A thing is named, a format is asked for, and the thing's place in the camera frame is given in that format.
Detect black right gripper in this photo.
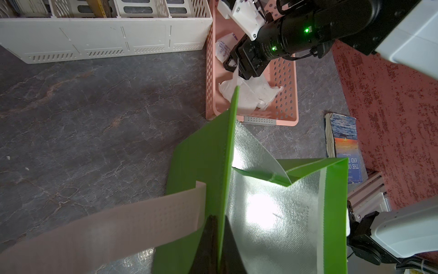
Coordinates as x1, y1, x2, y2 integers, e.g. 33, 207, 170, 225
223, 35, 270, 80

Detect white plain ice pack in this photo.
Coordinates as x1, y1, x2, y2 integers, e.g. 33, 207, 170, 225
219, 69, 284, 116

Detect green insulated delivery bag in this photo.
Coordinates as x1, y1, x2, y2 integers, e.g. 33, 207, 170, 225
0, 85, 350, 274

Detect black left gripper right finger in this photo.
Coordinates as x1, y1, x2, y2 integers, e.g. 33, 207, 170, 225
219, 216, 247, 274

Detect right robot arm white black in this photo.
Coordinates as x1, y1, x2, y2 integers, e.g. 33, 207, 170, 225
217, 0, 438, 79

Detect books in file organizer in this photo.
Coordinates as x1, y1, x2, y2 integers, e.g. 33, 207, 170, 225
0, 0, 192, 18

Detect white printed ice pack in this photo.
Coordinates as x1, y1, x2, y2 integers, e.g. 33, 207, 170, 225
215, 33, 239, 63

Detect pink perforated plastic basket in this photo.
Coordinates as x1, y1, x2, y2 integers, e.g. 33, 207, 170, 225
206, 1, 298, 126

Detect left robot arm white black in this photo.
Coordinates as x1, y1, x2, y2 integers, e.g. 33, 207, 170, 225
189, 198, 438, 274

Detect blue paperback book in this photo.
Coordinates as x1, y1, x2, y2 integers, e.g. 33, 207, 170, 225
325, 113, 368, 184

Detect white magazine file organizer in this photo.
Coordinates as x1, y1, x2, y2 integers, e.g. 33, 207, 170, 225
1, 1, 213, 64

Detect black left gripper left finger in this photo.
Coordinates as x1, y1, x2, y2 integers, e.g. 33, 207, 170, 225
189, 215, 219, 274

